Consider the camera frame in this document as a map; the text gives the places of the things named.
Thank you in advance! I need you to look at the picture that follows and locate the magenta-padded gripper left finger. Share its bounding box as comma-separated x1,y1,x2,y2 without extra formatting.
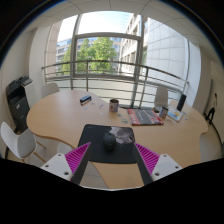
40,142,93,185

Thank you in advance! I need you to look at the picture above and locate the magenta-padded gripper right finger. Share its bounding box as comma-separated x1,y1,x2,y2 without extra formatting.
132,143,183,186

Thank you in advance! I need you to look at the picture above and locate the black computer mouse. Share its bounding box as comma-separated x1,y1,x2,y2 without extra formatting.
102,132,118,153

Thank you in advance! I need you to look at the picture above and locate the black printed mouse pad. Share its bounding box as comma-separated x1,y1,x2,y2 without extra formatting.
77,124,138,164

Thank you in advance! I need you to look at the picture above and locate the white chair with wooden legs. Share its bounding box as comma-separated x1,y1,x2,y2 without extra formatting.
0,121,48,164

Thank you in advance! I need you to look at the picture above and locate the red and grey magazine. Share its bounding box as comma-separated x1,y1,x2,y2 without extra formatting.
126,108,165,127

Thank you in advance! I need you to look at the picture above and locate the light blue booklet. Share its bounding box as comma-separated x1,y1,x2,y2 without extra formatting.
166,107,185,123

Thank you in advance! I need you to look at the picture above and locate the black cylinder speaker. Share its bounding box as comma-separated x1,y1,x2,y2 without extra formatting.
176,93,188,112

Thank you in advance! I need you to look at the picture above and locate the black and blue stapler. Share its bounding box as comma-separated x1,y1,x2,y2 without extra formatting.
79,94,93,106

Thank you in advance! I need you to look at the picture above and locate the black office printer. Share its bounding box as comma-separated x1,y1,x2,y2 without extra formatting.
5,75,34,133

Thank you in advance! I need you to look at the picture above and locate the grey metal railing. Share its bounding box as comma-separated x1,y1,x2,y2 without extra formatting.
41,59,190,108

